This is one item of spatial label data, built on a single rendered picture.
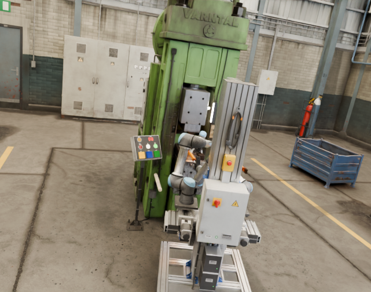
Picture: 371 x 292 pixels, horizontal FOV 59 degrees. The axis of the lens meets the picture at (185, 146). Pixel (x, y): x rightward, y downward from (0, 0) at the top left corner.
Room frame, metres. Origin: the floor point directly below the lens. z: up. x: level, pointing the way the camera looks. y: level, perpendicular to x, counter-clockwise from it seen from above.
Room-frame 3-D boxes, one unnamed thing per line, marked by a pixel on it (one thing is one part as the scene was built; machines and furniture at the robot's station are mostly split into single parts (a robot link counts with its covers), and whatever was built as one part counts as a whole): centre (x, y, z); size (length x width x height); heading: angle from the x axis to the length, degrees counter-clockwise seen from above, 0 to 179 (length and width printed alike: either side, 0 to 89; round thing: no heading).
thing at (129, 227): (3.65, 0.47, 0.05); 0.22 x 0.22 x 0.09; 14
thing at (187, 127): (4.07, 0.00, 1.32); 0.42 x 0.20 x 0.10; 14
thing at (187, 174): (4.09, -0.05, 0.69); 0.56 x 0.38 x 0.45; 14
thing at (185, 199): (2.89, -0.09, 0.87); 0.15 x 0.15 x 0.10
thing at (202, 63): (4.22, -0.01, 2.06); 0.44 x 0.41 x 0.47; 14
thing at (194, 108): (4.08, -0.04, 1.56); 0.42 x 0.39 x 0.40; 14
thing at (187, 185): (2.89, -0.09, 0.98); 0.13 x 0.12 x 0.14; 70
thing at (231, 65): (4.30, -0.33, 1.15); 0.44 x 0.26 x 2.30; 14
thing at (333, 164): (6.81, -3.01, 0.36); 1.20 x 0.80 x 0.72; 24
